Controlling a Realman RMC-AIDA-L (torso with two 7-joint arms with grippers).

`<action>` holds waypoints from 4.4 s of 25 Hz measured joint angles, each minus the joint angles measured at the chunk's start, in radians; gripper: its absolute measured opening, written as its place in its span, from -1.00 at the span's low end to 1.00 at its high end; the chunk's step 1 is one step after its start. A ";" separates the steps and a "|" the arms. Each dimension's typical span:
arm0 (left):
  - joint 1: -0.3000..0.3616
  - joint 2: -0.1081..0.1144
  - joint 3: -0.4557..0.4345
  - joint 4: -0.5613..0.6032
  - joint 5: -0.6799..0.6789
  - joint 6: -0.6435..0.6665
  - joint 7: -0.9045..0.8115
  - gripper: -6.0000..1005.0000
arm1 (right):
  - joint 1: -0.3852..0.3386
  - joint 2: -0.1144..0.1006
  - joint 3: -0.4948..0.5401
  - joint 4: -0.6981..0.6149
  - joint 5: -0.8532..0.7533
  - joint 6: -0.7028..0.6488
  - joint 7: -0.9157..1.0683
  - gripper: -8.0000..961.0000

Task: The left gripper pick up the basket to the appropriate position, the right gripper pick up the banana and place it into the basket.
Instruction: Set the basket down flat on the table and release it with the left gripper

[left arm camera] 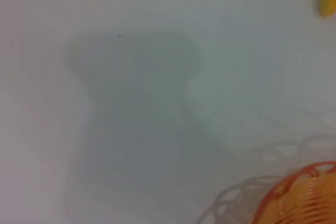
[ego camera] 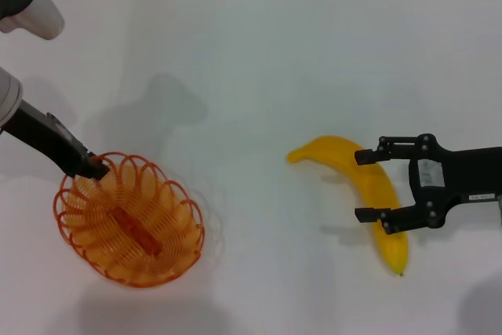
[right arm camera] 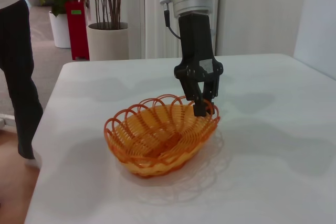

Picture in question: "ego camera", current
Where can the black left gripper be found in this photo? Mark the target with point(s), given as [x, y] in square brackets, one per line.
[47, 139]

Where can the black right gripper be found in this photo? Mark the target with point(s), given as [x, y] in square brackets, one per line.
[455, 174]

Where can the yellow banana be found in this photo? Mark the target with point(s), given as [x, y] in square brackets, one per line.
[376, 194]

